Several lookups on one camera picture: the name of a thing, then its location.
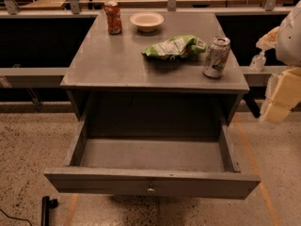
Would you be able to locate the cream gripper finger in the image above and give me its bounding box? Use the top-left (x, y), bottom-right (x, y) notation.
top-left (256, 26), bottom-right (279, 51)
top-left (260, 67), bottom-right (301, 124)

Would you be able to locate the silver 7up soda can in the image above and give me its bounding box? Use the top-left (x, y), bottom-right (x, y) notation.
top-left (203, 37), bottom-right (230, 78)

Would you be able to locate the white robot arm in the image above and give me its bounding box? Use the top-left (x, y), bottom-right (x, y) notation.
top-left (256, 1), bottom-right (301, 124)

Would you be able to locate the orange soda can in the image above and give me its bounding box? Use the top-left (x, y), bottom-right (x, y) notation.
top-left (103, 1), bottom-right (122, 35)

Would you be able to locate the open grey top drawer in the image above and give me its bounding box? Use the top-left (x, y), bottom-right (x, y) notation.
top-left (43, 92), bottom-right (261, 201)

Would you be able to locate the round metal drawer knob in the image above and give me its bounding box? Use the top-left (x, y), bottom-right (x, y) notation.
top-left (147, 187), bottom-right (155, 194)

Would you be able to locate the clear hand sanitizer bottle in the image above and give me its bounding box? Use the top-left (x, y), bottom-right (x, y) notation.
top-left (249, 50), bottom-right (266, 73)

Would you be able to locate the green chip bag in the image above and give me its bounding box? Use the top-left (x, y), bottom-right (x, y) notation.
top-left (141, 35), bottom-right (207, 61)

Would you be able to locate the grey wooden cabinet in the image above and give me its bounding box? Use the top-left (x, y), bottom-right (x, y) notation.
top-left (61, 10), bottom-right (248, 121)

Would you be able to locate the white paper bowl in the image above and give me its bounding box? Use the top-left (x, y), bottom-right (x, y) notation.
top-left (130, 12), bottom-right (164, 33)

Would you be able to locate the grey metal railing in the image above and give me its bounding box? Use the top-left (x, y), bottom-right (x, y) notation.
top-left (0, 0), bottom-right (297, 88)

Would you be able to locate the black floor stand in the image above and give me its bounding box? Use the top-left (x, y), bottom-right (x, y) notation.
top-left (40, 196), bottom-right (58, 226)

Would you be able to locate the black floor cable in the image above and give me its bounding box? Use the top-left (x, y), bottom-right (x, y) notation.
top-left (0, 208), bottom-right (34, 226)

